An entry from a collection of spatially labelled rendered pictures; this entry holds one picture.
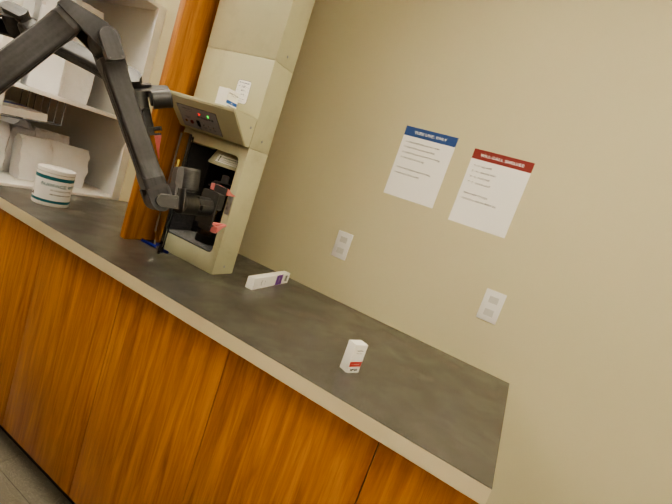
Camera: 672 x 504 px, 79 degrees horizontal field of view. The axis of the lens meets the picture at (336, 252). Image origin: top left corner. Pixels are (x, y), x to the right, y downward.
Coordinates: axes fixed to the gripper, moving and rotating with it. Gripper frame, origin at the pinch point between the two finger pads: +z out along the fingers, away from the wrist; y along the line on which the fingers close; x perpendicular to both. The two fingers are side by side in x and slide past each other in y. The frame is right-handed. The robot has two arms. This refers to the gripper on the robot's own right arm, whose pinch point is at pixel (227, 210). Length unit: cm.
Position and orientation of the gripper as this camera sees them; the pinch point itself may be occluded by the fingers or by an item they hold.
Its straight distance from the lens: 132.9
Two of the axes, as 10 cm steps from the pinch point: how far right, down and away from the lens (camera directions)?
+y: 3.2, -9.4, -1.5
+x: -8.4, -3.5, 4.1
